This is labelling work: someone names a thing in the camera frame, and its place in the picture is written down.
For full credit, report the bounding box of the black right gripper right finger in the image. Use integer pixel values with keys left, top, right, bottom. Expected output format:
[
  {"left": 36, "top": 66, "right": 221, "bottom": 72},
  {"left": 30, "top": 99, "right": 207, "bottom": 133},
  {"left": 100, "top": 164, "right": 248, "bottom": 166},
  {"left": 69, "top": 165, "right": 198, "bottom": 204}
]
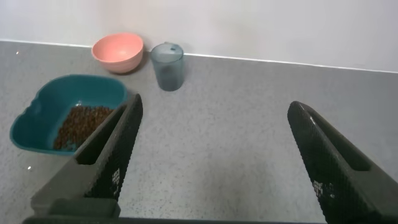
[{"left": 286, "top": 100, "right": 398, "bottom": 223}]

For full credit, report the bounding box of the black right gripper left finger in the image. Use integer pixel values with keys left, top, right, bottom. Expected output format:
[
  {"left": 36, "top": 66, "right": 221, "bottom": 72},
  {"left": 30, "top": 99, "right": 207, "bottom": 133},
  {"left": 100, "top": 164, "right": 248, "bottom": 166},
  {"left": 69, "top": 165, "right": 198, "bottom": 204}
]
[{"left": 30, "top": 93, "right": 144, "bottom": 218}]

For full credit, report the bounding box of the pile of coffee beans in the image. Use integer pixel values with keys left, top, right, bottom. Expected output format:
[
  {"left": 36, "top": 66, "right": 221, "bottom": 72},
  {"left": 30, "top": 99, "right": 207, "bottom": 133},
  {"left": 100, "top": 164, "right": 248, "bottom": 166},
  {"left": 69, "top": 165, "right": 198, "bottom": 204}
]
[{"left": 52, "top": 105, "right": 116, "bottom": 151}]

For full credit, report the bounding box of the translucent ribbed blue-grey cup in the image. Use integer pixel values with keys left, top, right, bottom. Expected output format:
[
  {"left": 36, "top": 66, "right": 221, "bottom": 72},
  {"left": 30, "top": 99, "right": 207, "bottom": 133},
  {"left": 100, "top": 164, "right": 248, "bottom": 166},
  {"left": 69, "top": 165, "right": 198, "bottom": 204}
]
[{"left": 150, "top": 42, "right": 185, "bottom": 92}]

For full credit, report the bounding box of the pink bowl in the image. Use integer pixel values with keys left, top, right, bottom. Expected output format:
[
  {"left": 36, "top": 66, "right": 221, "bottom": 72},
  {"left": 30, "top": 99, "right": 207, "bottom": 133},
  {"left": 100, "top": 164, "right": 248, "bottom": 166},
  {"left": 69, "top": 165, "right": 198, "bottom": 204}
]
[{"left": 91, "top": 32, "right": 145, "bottom": 75}]

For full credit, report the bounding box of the teal square basin with handle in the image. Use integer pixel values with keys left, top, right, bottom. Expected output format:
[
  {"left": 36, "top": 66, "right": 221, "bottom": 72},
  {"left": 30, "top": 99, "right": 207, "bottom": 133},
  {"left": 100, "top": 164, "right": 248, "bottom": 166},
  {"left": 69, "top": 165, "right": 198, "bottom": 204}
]
[{"left": 9, "top": 73, "right": 129, "bottom": 157}]

